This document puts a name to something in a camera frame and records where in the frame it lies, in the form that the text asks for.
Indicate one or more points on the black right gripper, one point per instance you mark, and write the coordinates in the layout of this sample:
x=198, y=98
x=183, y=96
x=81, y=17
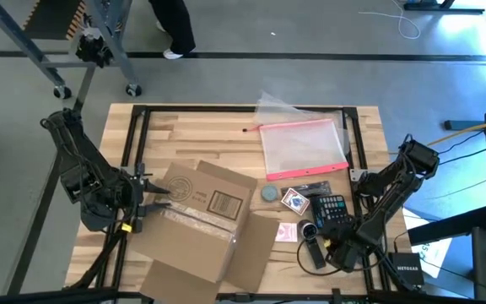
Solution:
x=357, y=242

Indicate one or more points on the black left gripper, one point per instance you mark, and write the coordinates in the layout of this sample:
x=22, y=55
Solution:
x=125, y=198

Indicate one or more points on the black webcam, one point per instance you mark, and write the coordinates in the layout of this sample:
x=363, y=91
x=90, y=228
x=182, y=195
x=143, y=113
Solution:
x=308, y=230

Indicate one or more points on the black calculator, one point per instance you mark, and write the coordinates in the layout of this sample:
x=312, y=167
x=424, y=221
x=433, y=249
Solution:
x=331, y=211

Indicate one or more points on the pink white card packet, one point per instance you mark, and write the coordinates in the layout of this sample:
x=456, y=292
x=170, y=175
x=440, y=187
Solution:
x=286, y=232

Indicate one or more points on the brown cardboard box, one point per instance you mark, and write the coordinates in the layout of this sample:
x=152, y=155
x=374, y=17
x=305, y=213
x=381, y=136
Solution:
x=192, y=245

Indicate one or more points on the playing card box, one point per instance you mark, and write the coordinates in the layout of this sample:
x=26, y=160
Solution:
x=295, y=201

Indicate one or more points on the grey round disc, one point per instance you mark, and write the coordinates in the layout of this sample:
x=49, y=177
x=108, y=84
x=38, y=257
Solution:
x=269, y=193

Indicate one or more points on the pink mesh zipper pouch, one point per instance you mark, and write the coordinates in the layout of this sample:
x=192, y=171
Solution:
x=306, y=145

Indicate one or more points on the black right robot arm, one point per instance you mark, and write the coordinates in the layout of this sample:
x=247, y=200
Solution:
x=395, y=190

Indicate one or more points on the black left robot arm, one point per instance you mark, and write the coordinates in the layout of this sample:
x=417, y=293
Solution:
x=78, y=156

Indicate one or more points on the white printed paper sheet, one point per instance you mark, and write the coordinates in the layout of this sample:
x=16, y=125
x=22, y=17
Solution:
x=437, y=253

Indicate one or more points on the black desk leg beam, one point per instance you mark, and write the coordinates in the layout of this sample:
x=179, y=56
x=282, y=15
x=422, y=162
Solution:
x=449, y=226

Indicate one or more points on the black tangled device bundle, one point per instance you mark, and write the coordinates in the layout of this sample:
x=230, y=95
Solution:
x=93, y=48

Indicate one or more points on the grey metal rolling cart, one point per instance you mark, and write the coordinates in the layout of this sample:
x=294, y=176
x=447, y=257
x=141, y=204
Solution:
x=114, y=38

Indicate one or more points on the person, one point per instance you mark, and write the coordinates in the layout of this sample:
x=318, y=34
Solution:
x=179, y=25

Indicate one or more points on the black yellow striped mat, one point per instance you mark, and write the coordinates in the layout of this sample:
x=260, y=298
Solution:
x=53, y=19

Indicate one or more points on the black Netgear network switch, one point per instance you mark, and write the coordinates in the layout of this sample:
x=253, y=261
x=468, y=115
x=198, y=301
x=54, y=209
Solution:
x=407, y=269

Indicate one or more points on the silver metal bracket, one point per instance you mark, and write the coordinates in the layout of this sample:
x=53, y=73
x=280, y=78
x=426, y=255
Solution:
x=356, y=174

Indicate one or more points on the black aluminium table frame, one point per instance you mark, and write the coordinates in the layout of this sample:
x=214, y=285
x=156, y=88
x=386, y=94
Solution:
x=205, y=108

